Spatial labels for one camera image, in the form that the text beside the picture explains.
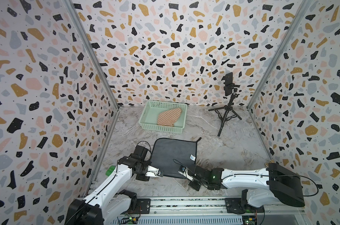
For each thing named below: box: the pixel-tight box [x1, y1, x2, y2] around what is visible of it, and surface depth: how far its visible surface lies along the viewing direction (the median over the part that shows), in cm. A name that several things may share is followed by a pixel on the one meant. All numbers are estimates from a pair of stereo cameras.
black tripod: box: [207, 88, 243, 137], surface depth 103 cm
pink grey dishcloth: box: [150, 137, 202, 179], surface depth 97 cm
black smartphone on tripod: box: [221, 72, 235, 97], surface depth 91 cm
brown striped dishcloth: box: [157, 107, 182, 127], surface depth 112 cm
